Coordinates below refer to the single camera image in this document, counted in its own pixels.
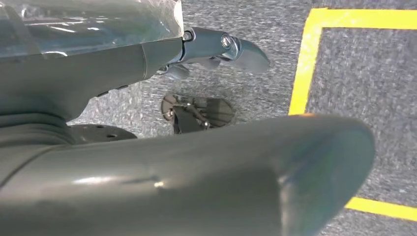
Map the yellow floor tape square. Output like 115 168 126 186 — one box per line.
288 8 417 222

